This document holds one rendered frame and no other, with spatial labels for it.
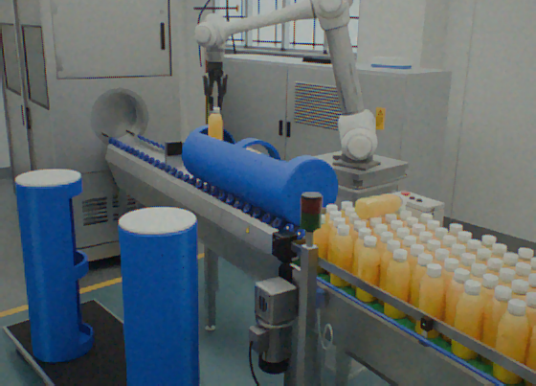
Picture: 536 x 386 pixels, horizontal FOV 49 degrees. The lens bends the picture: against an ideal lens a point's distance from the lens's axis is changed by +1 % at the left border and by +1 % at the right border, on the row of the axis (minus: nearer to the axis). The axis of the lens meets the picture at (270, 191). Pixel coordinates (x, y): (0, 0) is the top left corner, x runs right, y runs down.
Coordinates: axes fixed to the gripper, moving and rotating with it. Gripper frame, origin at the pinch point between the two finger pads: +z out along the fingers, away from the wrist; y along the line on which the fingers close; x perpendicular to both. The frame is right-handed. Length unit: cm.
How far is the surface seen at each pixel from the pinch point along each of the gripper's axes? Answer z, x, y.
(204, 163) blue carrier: 25.5, 13.1, 13.5
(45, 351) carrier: 114, -14, 85
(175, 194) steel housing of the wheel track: 50, -21, 13
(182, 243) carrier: 38, 71, 53
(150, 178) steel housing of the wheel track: 48, -55, 12
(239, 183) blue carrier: 28, 45, 13
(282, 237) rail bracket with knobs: 36, 90, 23
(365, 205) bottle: 21, 112, 5
